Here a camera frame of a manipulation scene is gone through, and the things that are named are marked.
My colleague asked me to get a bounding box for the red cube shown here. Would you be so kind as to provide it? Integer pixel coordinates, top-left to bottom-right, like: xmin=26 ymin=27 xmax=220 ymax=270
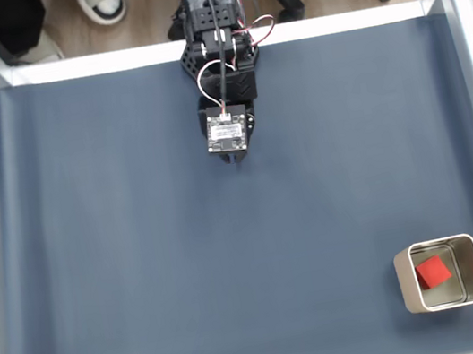
xmin=413 ymin=254 xmax=454 ymax=293

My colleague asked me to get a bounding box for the blue-grey table mat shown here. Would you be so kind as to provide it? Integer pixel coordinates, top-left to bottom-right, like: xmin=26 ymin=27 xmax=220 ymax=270
xmin=0 ymin=7 xmax=473 ymax=354

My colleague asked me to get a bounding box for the black box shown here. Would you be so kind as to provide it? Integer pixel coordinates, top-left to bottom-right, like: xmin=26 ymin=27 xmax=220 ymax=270
xmin=0 ymin=0 xmax=54 ymax=67

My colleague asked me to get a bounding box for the bare circuit board camera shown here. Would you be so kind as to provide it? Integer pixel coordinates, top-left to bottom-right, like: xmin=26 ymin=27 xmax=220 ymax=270
xmin=200 ymin=101 xmax=254 ymax=160

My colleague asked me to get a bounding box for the white red servo wire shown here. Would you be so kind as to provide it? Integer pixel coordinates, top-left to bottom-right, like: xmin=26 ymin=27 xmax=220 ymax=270
xmin=194 ymin=58 xmax=232 ymax=119
xmin=236 ymin=13 xmax=280 ymax=47

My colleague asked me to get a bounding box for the black camera cable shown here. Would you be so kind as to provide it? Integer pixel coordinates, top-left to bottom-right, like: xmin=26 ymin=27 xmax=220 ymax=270
xmin=202 ymin=0 xmax=239 ymax=115

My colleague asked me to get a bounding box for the white metal table frame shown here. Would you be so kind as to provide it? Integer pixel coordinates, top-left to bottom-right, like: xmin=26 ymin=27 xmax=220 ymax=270
xmin=0 ymin=0 xmax=473 ymax=354

